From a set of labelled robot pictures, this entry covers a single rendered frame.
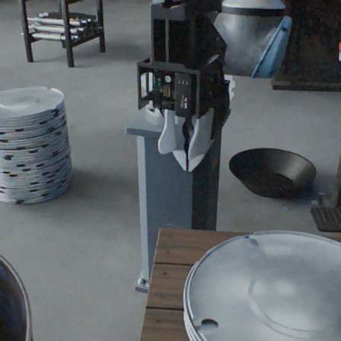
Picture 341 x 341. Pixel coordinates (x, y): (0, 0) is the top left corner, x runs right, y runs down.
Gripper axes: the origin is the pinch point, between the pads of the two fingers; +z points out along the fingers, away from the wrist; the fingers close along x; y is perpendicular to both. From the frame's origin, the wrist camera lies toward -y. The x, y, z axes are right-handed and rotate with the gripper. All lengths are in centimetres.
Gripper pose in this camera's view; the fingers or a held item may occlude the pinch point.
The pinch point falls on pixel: (190, 158)
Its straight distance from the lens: 58.0
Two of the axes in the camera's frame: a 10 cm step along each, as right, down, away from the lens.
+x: 9.2, 1.9, -3.5
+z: 0.0, 8.8, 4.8
